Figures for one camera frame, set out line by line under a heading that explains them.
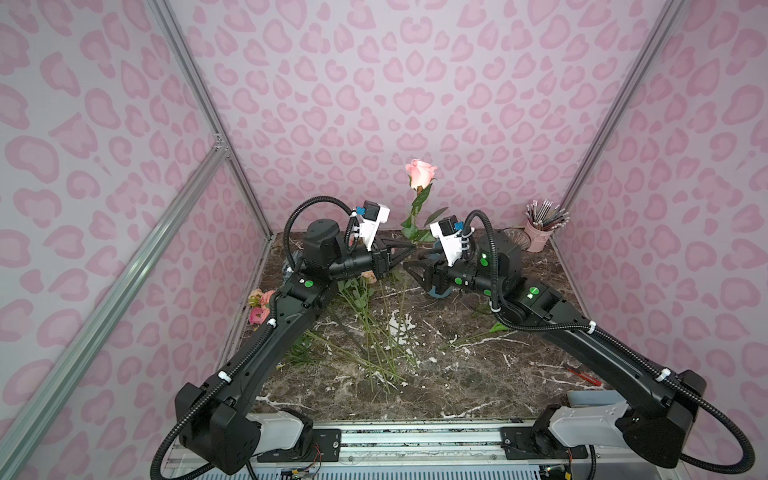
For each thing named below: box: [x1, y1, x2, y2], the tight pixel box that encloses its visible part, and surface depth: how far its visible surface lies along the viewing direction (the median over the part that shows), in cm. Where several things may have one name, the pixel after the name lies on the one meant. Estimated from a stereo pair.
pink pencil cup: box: [525, 199, 570, 252], surface depth 109 cm
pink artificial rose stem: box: [401, 159, 449, 243], surface depth 57 cm
